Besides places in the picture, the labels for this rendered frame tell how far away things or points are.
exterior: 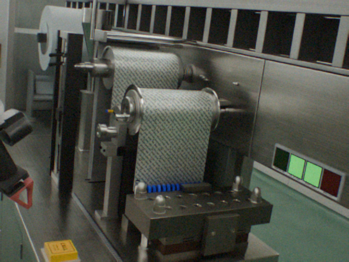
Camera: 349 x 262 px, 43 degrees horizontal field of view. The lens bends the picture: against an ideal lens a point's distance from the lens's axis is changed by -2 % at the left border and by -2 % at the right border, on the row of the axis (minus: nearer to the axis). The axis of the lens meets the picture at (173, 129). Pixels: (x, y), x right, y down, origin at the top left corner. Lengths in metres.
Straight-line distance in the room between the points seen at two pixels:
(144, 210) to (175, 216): 0.08
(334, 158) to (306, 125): 0.12
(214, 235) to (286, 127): 0.35
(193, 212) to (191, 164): 0.22
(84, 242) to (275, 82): 0.69
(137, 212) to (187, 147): 0.27
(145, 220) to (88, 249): 0.18
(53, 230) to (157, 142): 0.39
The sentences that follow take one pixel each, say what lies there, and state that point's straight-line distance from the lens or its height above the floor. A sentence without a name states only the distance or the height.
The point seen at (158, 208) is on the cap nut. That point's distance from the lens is 1.15.
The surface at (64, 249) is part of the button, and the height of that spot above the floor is 0.92.
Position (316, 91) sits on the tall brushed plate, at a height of 1.39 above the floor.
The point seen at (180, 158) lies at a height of 1.12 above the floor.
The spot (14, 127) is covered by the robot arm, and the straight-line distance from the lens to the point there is 1.05.
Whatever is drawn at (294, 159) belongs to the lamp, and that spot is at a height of 1.20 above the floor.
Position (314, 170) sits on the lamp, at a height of 1.20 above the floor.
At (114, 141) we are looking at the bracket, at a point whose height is 1.15.
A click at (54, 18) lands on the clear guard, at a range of 2.20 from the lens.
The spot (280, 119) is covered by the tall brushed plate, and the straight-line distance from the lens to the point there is 1.25.
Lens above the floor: 1.51
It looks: 13 degrees down
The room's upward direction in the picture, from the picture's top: 7 degrees clockwise
